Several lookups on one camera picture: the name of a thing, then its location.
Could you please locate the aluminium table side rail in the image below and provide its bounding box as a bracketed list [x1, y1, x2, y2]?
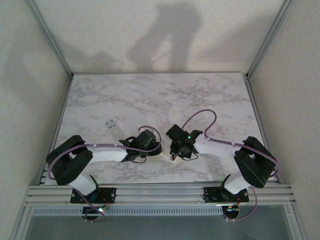
[243, 74, 280, 185]
[39, 74, 74, 186]

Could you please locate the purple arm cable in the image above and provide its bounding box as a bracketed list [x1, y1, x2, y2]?
[47, 125, 163, 223]
[183, 109, 280, 221]

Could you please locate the aluminium frame leg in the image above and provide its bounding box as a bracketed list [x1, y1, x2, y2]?
[9, 206, 35, 240]
[284, 203, 309, 240]

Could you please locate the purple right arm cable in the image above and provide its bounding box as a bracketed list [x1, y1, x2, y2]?
[183, 109, 280, 221]

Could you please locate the aluminium mounting rail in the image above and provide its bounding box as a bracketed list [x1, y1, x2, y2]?
[21, 183, 298, 207]

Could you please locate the small circuit board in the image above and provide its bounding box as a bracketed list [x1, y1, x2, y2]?
[221, 204, 241, 221]
[83, 206, 111, 223]

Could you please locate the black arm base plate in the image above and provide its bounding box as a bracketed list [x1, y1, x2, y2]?
[70, 187, 118, 204]
[203, 186, 250, 203]

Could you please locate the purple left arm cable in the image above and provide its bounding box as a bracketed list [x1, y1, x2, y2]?
[47, 125, 163, 223]

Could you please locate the short white display remote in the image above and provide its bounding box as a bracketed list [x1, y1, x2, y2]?
[159, 146, 181, 164]

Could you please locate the grey slotted cable duct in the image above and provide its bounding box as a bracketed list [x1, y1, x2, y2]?
[31, 205, 225, 217]

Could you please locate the aluminium frame post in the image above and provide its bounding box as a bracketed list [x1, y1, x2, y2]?
[245, 0, 298, 78]
[23, 0, 75, 78]

